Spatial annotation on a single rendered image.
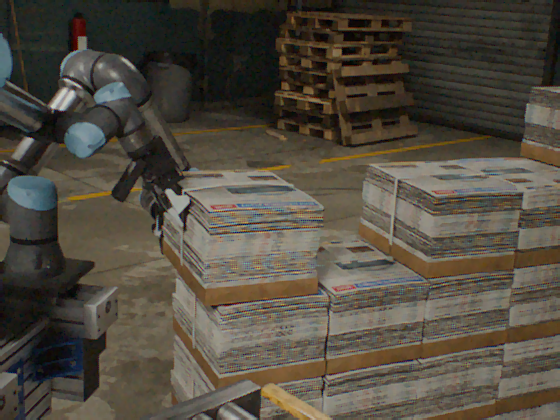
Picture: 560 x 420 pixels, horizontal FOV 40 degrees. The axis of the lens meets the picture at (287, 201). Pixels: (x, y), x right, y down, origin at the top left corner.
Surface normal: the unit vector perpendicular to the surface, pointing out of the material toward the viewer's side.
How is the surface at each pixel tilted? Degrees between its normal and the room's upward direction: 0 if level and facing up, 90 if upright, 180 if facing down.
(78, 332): 90
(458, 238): 90
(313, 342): 90
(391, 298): 90
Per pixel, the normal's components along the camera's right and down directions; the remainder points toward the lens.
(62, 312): -0.20, 0.25
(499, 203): 0.40, 0.26
